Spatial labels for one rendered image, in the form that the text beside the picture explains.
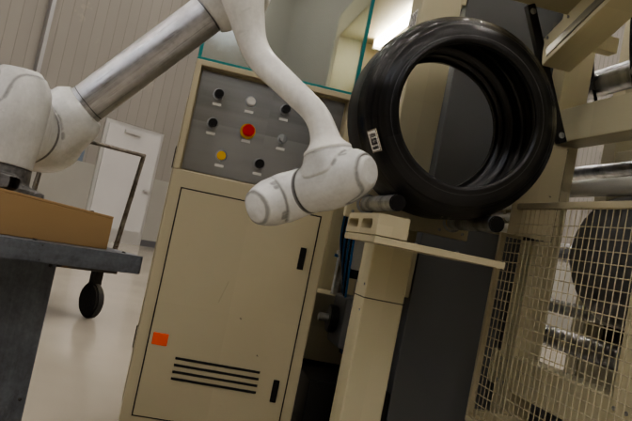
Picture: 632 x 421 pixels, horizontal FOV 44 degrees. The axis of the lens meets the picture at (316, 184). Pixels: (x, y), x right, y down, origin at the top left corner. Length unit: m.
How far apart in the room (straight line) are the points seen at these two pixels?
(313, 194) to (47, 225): 0.54
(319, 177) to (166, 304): 1.15
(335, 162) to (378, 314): 0.97
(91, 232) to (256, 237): 0.98
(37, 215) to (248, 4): 0.64
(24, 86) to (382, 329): 1.29
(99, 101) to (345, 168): 0.68
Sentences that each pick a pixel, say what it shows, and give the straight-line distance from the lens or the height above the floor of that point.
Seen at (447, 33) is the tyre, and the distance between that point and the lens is 2.17.
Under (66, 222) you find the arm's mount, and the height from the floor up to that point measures 0.69.
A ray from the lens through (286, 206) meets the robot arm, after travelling 1.65.
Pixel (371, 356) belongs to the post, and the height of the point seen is 0.45.
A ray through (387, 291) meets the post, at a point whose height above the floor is 0.65.
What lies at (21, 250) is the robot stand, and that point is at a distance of 1.61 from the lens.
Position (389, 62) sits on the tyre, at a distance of 2.12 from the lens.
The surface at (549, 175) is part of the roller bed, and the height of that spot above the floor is 1.11.
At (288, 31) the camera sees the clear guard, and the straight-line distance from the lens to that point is 2.74.
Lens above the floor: 0.76
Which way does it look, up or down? 4 degrees up
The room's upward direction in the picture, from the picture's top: 12 degrees clockwise
